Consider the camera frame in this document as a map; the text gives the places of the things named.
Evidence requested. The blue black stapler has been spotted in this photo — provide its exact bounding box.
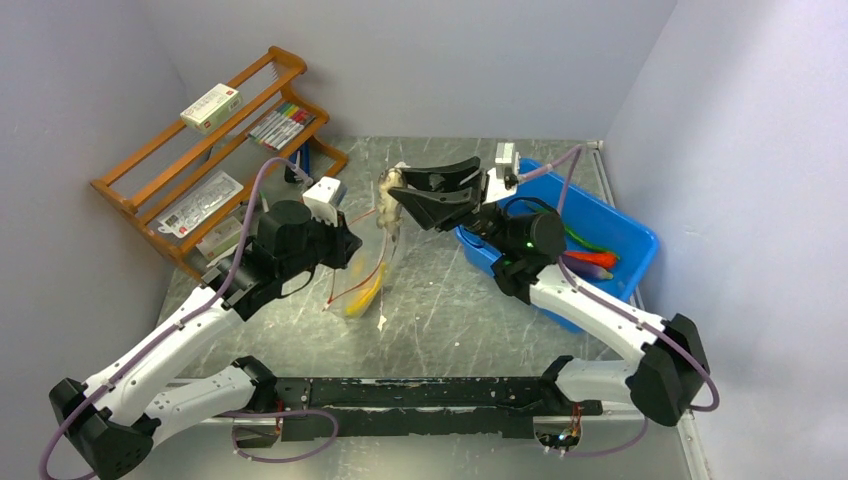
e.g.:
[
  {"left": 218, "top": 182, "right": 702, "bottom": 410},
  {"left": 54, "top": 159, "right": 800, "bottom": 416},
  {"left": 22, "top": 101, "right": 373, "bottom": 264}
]
[{"left": 284, "top": 143, "right": 310, "bottom": 184}]

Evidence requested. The yellow banana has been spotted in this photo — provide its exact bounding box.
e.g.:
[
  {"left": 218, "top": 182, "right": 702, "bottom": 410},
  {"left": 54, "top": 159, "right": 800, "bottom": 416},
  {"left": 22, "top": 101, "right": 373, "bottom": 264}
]
[{"left": 343, "top": 262, "right": 388, "bottom": 318}]

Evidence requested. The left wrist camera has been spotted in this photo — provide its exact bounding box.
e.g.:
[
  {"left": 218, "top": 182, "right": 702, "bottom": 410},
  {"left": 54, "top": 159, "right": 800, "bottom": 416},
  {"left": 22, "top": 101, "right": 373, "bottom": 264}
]
[{"left": 301, "top": 177, "right": 347, "bottom": 226}]

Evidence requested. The clear packaged ruler set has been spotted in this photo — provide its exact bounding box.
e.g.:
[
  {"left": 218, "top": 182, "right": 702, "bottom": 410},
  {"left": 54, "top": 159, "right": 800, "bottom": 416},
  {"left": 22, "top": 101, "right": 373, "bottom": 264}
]
[{"left": 157, "top": 171, "right": 243, "bottom": 238}]

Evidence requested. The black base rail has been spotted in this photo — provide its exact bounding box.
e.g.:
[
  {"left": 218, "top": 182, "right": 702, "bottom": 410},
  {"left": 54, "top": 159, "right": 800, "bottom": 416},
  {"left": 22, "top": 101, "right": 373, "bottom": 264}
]
[{"left": 243, "top": 377, "right": 603, "bottom": 441}]

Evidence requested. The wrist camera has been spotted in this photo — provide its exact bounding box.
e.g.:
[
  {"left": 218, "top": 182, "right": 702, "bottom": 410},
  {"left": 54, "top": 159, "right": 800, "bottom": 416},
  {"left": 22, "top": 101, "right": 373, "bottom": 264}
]
[
  {"left": 484, "top": 142, "right": 520, "bottom": 203},
  {"left": 301, "top": 177, "right": 347, "bottom": 226}
]

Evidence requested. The red chili pepper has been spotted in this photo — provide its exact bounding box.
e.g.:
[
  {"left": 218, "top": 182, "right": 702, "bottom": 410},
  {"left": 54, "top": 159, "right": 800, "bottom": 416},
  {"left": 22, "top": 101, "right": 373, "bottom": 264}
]
[{"left": 564, "top": 251, "right": 619, "bottom": 270}]

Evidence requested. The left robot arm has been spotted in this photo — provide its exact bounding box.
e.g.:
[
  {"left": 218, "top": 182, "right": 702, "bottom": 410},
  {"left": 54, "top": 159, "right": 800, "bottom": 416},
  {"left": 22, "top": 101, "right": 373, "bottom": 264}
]
[{"left": 49, "top": 200, "right": 362, "bottom": 479}]

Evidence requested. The purple eggplant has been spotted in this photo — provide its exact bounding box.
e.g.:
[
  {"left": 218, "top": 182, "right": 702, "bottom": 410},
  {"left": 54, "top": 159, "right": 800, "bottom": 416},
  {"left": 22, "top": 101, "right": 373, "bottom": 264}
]
[{"left": 561, "top": 256, "right": 613, "bottom": 281}]

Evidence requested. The pack of colour markers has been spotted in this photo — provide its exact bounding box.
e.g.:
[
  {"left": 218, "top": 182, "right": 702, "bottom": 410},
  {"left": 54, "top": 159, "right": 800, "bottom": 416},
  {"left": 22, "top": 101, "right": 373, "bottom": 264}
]
[{"left": 248, "top": 102, "right": 315, "bottom": 151}]

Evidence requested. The white staple box on top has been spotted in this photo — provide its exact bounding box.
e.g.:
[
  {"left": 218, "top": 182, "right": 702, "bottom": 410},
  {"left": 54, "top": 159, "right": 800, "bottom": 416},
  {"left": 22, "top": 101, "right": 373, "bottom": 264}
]
[{"left": 180, "top": 83, "right": 243, "bottom": 135}]

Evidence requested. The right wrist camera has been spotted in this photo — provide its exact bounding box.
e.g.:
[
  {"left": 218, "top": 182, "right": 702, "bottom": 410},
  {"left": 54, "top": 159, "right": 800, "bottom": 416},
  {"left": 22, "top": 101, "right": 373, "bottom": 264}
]
[{"left": 484, "top": 142, "right": 520, "bottom": 203}]

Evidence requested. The grey fish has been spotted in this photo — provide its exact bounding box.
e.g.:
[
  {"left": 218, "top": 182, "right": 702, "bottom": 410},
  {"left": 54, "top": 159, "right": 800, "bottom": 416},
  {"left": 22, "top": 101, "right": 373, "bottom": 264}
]
[{"left": 376, "top": 161, "right": 408, "bottom": 243}]

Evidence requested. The green chili pepper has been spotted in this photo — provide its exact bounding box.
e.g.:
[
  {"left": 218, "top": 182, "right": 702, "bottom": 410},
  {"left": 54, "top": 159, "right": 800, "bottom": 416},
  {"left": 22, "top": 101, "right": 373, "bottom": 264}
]
[{"left": 565, "top": 225, "right": 619, "bottom": 259}]

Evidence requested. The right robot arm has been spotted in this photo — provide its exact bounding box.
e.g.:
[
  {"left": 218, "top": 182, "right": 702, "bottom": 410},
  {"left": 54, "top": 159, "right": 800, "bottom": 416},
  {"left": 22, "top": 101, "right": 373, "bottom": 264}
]
[{"left": 383, "top": 157, "right": 721, "bottom": 426}]

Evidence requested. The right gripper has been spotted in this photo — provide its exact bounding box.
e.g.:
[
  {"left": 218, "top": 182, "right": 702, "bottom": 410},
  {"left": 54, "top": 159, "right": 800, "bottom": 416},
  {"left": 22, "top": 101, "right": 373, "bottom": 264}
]
[{"left": 389, "top": 158, "right": 514, "bottom": 256}]

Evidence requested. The wooden shelf rack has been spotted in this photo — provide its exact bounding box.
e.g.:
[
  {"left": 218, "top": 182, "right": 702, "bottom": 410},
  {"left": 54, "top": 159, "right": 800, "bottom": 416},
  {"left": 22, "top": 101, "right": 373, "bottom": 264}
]
[{"left": 90, "top": 46, "right": 348, "bottom": 279}]

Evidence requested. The green staple box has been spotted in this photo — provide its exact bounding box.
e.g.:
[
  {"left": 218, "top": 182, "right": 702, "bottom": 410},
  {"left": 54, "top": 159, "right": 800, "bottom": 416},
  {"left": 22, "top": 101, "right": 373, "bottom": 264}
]
[{"left": 195, "top": 217, "right": 243, "bottom": 261}]

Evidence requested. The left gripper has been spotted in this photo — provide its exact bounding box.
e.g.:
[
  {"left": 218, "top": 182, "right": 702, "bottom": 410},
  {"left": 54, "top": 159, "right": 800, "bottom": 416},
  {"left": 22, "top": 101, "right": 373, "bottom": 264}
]
[{"left": 279, "top": 206, "right": 362, "bottom": 280}]

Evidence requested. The clear zip top bag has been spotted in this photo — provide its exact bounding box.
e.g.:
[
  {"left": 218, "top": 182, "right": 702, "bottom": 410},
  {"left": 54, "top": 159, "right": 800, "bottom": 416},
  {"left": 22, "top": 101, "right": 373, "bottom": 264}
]
[{"left": 323, "top": 200, "right": 401, "bottom": 318}]

